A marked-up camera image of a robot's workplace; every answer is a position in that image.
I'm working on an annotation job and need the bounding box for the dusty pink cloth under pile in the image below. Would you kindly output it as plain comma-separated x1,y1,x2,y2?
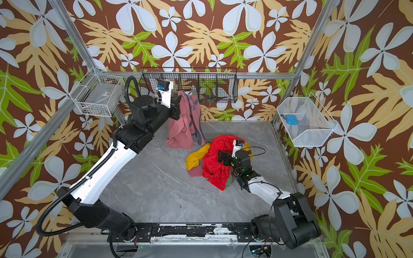
187,163,204,177

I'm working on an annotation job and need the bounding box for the pink hoodie with blue print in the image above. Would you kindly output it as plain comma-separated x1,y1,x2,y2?
166,91,206,149

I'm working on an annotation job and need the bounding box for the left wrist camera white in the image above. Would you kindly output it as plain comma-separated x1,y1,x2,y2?
157,79,174,108

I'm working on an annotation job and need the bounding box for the blue object in basket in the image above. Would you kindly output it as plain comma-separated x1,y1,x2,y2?
280,114,299,126

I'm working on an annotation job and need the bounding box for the white wire basket right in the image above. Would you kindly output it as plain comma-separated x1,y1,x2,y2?
277,94,338,148

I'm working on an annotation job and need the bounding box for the olive green cloth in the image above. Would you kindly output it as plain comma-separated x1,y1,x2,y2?
225,175,233,188

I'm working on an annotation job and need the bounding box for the yellow cloth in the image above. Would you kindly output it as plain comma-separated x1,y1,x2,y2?
185,144,210,170

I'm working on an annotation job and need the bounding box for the aluminium frame post left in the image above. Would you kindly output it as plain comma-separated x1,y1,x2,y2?
48,0,97,70

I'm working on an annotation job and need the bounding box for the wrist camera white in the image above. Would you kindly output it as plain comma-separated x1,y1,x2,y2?
231,140,245,158
157,79,174,108

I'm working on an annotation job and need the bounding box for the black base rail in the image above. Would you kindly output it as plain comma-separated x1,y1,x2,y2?
109,221,259,243

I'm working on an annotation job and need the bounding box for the black wire basket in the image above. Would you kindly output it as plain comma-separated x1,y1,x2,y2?
138,67,239,103

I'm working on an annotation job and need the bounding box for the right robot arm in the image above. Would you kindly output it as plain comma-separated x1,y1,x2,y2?
218,150,321,249

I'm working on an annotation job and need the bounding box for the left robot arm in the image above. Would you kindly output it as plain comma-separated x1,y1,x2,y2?
36,78,181,241

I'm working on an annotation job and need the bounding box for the white wire basket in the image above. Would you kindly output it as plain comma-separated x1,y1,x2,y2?
72,73,124,117
277,94,338,148

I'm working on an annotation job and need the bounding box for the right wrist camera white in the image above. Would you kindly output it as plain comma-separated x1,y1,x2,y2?
231,140,245,158

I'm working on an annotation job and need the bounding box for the aluminium frame post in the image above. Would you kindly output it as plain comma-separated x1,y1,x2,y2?
270,0,341,125
48,0,97,70

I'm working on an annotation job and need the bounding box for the aluminium frame post right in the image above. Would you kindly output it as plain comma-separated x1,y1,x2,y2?
270,0,341,125

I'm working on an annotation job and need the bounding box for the red cloth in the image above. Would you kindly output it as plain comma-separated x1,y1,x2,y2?
202,134,245,191

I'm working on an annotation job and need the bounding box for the white wire basket left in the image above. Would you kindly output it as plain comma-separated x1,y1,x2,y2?
72,73,124,117

